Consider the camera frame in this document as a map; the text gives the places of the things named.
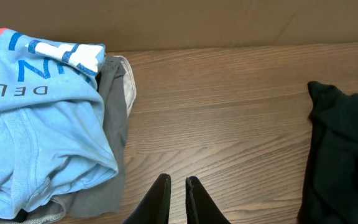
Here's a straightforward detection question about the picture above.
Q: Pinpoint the beige garment under pile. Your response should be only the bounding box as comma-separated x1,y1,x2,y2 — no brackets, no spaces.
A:
113,55,137,116

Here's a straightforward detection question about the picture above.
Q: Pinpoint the black polo shirt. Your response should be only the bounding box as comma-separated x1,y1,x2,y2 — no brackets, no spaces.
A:
298,81,358,224

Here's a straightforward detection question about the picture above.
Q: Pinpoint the light blue printed t-shirt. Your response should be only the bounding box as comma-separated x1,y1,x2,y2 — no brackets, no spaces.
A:
0,28,119,220

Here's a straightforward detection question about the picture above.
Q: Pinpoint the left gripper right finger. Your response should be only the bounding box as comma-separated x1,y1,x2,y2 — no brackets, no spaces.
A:
185,176,230,224

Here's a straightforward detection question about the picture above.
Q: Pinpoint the grey folded garment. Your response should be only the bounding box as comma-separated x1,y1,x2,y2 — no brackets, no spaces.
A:
22,57,129,223

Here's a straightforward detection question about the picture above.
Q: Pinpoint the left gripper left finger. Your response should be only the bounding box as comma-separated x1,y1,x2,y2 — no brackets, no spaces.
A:
123,174,172,224

